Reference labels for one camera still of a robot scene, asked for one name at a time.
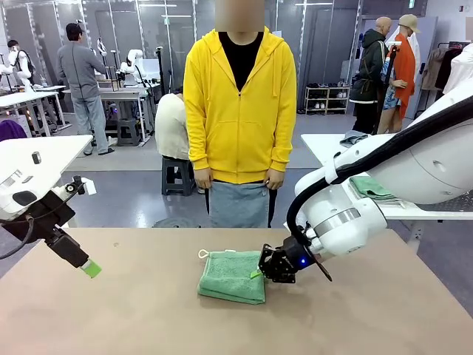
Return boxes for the mannequin in dark jacket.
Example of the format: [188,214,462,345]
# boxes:
[349,16,393,135]

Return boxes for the man in grey sweater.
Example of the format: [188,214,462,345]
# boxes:
[56,22,115,156]

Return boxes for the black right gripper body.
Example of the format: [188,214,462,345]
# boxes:
[280,234,319,284]

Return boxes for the person in cream sweater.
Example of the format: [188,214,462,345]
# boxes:
[154,87,192,160]

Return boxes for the mannequin in orange garment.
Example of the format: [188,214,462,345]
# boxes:
[376,13,422,136]

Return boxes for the black tripod pole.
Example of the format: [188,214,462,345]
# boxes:
[155,46,171,112]

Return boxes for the shoe rack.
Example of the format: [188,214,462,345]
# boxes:
[304,84,351,115]

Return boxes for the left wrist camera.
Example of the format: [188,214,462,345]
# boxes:
[63,175,98,197]

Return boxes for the person in yellow hoodie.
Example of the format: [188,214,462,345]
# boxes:
[183,0,298,229]

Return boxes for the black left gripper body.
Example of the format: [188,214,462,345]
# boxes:
[22,192,77,247]

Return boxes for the clothes rack with coats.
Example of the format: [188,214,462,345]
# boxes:
[421,41,473,112]

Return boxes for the right forearm yellow sleeve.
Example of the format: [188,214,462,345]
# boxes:
[183,110,212,173]

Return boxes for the black step stool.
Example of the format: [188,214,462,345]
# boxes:
[116,118,143,148]

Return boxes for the grey towel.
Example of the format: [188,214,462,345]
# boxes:
[338,130,372,148]

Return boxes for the mannequin in orange trousers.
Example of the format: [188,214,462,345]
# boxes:
[441,42,473,96]

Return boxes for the long white lab desk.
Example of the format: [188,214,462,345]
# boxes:
[0,85,71,137]

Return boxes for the purple cloth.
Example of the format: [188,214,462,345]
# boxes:
[0,118,29,143]

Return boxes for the left forearm yellow sleeve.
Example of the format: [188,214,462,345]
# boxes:
[270,110,298,174]

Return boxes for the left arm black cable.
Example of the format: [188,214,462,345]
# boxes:
[0,212,62,260]

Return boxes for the person's left hand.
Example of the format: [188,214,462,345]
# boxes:
[265,169,284,189]

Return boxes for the grey plastic stool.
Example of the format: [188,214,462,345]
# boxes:
[161,155,197,197]

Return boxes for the green towel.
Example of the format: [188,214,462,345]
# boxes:
[197,248,268,305]
[348,175,406,205]

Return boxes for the person's right hand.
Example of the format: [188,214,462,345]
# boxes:
[194,169,212,189]

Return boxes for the right arm black cable bundle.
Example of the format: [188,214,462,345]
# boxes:
[286,103,473,245]

